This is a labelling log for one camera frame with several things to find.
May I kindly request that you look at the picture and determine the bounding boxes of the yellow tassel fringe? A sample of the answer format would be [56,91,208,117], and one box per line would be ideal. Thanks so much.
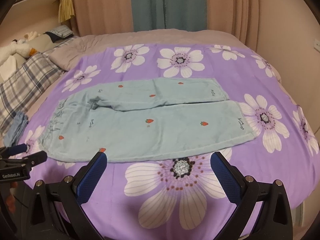
[58,0,75,23]

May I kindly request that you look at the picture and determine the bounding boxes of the teal curtain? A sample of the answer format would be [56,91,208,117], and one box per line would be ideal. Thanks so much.
[131,0,207,31]

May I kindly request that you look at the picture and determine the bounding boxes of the white wall socket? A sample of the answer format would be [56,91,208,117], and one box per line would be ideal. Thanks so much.
[313,39,320,51]

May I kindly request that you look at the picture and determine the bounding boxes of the light blue strawberry pants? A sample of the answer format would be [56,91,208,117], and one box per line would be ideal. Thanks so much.
[38,78,257,163]

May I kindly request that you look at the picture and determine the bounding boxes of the small plaid pillow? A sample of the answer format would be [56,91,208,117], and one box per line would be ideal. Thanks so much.
[45,25,74,42]

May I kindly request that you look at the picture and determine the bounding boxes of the pink beige curtain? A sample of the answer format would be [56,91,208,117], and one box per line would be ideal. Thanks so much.
[72,0,259,49]

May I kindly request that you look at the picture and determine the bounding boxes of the white plush toy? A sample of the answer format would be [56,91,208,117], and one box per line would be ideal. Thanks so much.
[0,31,40,83]

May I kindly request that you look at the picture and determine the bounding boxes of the folded blue denim cloth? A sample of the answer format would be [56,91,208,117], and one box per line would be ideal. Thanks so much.
[3,112,29,147]

